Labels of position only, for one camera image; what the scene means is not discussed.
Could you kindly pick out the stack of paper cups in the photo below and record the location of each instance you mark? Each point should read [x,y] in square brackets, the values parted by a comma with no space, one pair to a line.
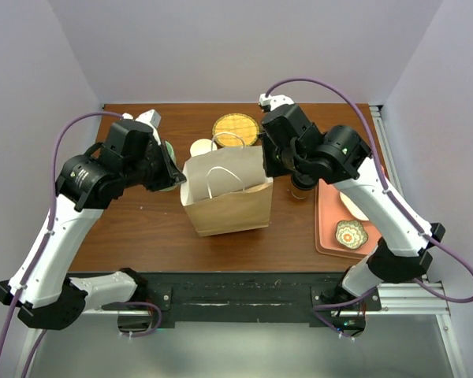
[202,146]

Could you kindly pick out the aluminium frame rail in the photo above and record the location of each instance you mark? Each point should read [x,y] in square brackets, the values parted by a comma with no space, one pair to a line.
[411,336]

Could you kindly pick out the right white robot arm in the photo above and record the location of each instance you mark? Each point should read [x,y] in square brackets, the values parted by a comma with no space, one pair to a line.
[345,161]

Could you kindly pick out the pink plastic tray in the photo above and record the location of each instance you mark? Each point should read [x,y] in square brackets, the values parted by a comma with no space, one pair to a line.
[330,214]

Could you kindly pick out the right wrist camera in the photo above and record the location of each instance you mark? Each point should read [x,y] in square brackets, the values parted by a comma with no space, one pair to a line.
[268,102]

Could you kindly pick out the green straw holder cup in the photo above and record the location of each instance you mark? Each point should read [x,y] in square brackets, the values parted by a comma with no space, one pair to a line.
[171,153]

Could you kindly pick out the yellow woven coaster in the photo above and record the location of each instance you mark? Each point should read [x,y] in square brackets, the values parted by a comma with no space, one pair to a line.
[234,129]

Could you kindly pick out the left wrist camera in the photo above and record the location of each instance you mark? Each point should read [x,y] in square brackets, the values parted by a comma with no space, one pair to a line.
[151,118]

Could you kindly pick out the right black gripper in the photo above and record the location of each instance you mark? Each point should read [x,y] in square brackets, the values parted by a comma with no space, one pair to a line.
[271,168]

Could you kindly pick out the floral patterned small dish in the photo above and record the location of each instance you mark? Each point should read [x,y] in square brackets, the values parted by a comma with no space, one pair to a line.
[351,234]

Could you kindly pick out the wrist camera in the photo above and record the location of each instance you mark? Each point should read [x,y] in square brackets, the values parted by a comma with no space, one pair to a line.
[151,118]
[268,102]

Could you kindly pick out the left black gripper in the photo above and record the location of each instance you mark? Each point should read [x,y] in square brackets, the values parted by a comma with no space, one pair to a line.
[171,175]

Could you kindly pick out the white square bowl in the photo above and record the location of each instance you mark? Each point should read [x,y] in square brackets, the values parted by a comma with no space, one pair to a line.
[354,210]

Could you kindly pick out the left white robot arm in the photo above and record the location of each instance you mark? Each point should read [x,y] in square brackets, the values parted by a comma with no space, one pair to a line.
[47,298]

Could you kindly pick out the brown paper coffee cup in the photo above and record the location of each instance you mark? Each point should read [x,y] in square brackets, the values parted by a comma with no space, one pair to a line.
[299,193]

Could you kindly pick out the brown paper bag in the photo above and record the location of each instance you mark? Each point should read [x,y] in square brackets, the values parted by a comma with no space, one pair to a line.
[227,190]

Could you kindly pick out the black coffee cup lid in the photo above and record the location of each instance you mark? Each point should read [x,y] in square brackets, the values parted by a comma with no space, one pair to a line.
[303,182]

